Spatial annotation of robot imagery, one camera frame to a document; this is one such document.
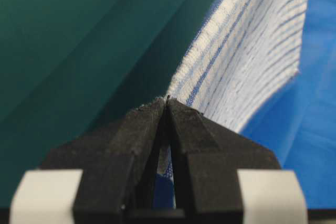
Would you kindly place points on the blue table cloth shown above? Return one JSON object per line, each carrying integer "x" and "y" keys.
{"x": 297, "y": 122}

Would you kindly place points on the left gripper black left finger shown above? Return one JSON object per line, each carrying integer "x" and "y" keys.
{"x": 91, "y": 178}

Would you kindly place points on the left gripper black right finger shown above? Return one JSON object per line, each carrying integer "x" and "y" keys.
{"x": 223, "y": 177}

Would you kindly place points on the green backdrop cloth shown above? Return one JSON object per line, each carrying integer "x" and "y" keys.
{"x": 70, "y": 65}

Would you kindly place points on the blue striped white towel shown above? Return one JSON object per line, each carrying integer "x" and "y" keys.
{"x": 244, "y": 53}

